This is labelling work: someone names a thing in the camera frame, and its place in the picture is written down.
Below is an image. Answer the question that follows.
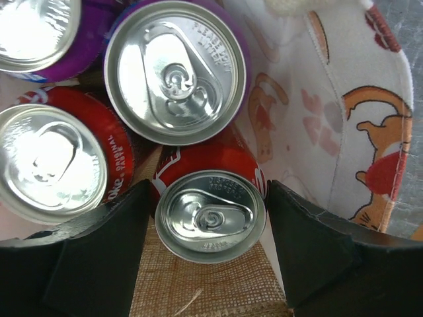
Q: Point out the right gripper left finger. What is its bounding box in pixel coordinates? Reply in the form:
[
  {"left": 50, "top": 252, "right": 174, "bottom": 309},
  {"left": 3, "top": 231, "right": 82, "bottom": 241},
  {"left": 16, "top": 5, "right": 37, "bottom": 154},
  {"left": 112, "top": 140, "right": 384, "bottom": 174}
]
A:
[{"left": 1, "top": 180, "right": 151, "bottom": 316}]

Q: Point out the purple soda can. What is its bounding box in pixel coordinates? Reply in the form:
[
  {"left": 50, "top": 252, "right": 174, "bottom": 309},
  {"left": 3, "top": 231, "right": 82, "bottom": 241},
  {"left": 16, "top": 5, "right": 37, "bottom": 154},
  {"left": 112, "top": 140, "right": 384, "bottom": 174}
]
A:
[
  {"left": 103, "top": 1, "right": 250, "bottom": 146},
  {"left": 1, "top": 1, "right": 125, "bottom": 83}
]

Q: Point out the red cola can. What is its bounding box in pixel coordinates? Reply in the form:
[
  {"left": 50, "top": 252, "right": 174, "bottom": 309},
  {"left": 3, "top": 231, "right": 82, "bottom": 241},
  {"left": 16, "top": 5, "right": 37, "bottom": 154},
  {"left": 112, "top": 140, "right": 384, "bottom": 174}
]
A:
[
  {"left": 1, "top": 87, "right": 135, "bottom": 225},
  {"left": 151, "top": 124, "right": 267, "bottom": 264}
]

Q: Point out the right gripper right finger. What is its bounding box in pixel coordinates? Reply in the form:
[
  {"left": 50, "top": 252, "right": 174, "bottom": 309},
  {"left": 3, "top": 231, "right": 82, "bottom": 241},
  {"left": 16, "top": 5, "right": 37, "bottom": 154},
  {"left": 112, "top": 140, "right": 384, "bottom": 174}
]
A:
[{"left": 266, "top": 180, "right": 422, "bottom": 316}]

